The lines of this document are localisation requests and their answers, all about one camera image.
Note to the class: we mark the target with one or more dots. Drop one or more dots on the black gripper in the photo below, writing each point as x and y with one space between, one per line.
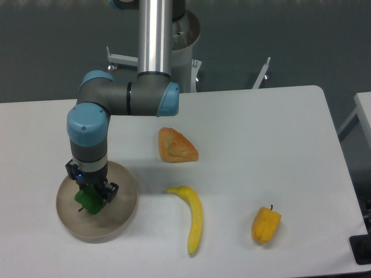
106 190

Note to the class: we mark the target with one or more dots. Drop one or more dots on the green bell pepper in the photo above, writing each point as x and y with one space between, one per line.
90 200

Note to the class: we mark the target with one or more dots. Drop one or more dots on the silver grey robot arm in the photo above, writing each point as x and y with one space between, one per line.
154 94

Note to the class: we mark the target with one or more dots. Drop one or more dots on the beige round plate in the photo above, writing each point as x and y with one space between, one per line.
111 220

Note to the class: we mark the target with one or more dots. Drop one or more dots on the yellow bell pepper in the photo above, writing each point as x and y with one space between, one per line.
265 223

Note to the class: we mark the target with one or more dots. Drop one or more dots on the orange pastry bread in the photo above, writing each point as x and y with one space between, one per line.
174 147

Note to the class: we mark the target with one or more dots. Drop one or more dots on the yellow banana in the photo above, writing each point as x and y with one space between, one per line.
192 199

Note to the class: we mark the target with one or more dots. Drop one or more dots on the black device at edge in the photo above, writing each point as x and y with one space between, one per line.
360 245

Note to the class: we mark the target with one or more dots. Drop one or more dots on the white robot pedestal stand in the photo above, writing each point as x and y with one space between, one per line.
186 31

